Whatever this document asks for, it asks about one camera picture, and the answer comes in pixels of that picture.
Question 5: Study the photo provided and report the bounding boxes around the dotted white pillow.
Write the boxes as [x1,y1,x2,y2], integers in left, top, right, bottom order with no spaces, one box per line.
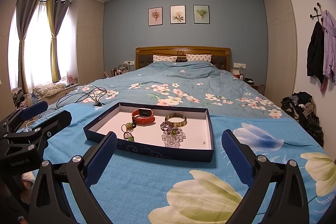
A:
[186,54,213,62]
[153,55,178,62]

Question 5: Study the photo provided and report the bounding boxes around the group of cosmetic bottles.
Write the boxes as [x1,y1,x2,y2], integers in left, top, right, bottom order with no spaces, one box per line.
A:
[104,64,132,77]

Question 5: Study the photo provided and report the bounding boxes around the black wall coat rack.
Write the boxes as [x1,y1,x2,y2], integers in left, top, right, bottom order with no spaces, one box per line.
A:
[309,3,326,22]

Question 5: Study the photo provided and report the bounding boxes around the cream framed flower picture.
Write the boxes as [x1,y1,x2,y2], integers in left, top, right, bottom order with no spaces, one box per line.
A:
[170,5,186,25]

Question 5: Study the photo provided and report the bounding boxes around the wooden headboard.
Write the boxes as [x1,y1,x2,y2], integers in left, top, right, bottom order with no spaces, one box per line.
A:
[135,47,231,73]

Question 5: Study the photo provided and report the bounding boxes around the pile of dark clothes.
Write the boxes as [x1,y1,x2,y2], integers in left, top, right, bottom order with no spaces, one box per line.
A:
[281,91,324,147]

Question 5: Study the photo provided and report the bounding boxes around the green framed plant picture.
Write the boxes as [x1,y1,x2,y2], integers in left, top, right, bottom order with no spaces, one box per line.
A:
[193,5,210,24]

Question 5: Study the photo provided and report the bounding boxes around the black cables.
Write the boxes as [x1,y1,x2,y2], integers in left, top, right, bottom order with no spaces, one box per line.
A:
[56,87,108,108]

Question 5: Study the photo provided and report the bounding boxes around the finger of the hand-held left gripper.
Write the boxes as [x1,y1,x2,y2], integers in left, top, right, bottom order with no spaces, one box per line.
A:
[5,109,72,147]
[0,101,48,135]

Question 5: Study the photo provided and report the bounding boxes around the wooden nightstand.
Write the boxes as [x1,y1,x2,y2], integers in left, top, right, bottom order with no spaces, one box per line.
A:
[249,82,265,94]

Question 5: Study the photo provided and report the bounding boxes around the pink framed flower picture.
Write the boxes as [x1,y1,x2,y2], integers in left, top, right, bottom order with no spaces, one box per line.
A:
[148,7,163,27]

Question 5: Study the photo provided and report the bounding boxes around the clear crystal bead bracelet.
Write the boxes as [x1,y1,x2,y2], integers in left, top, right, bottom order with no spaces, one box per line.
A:
[161,130,186,148]

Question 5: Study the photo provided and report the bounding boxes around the white sheer curtain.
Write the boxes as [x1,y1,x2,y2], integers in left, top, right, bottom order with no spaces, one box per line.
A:
[8,1,79,90]

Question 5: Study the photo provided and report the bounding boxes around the pile of mixed clothes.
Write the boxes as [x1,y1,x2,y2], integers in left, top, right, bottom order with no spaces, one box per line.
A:
[12,88,40,109]

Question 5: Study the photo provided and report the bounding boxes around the person's left hand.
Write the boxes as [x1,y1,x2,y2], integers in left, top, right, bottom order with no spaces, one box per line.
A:
[20,171,36,203]

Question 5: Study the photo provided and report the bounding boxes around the beige built-in wardrobe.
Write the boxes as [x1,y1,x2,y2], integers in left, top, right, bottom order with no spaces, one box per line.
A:
[67,0,105,84]
[263,0,298,102]

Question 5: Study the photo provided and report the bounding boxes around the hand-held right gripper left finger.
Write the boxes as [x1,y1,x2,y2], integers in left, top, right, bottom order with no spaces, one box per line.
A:
[28,132,118,224]

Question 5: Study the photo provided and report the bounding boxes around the orange smart band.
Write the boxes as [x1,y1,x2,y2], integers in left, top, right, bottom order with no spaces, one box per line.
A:
[132,108,156,125]

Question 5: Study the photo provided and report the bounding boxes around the dark blue patterned box tray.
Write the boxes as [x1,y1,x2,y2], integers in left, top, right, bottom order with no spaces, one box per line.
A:
[83,102,215,163]

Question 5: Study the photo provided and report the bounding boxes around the amber bangle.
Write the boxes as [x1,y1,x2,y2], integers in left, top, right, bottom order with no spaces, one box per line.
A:
[165,113,188,127]

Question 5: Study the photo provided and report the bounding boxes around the white cable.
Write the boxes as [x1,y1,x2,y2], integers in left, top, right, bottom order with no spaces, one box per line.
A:
[26,110,65,132]

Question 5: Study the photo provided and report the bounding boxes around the black jacket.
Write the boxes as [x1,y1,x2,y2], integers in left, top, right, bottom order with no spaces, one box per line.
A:
[307,21,325,85]

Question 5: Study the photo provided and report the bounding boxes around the purple bead bracelet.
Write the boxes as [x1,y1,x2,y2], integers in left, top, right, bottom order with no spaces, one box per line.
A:
[161,121,184,132]

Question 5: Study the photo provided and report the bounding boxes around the maroon scarf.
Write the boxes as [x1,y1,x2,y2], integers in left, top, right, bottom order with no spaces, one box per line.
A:
[320,74,330,94]

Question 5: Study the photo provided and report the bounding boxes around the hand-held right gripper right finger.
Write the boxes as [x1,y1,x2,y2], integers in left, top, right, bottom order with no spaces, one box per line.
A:
[221,130,310,224]

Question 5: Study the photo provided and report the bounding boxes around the blue tulip blanket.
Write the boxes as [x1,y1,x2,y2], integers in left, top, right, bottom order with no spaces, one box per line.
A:
[16,103,336,224]

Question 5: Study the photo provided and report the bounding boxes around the crumpled beige bedding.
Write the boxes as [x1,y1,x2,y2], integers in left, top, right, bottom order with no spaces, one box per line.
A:
[34,83,66,96]

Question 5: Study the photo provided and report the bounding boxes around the yellow and grey curtain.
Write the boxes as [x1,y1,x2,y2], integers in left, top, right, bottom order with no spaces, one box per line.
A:
[47,0,71,83]

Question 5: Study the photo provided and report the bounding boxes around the blue floral duvet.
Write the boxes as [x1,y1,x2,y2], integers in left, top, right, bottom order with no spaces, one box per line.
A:
[49,61,283,119]

